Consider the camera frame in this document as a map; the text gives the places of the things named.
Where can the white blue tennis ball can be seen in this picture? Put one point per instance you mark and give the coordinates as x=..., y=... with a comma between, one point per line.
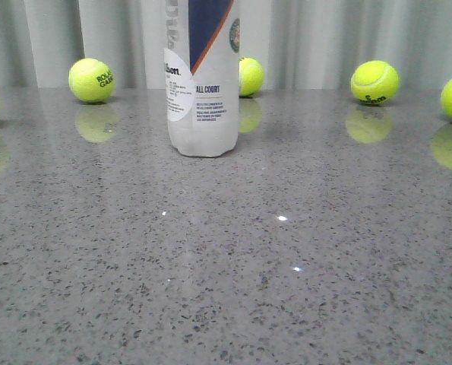
x=201, y=68

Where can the Roland Garros tennis ball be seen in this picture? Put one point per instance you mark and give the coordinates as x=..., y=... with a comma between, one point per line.
x=91, y=80

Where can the right Wilson tennis ball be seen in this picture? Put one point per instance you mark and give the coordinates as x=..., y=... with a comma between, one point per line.
x=374, y=82

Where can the centre tennis ball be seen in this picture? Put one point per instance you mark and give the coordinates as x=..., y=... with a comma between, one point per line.
x=251, y=76

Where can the grey pleated curtain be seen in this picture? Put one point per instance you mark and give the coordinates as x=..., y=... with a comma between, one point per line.
x=301, y=44

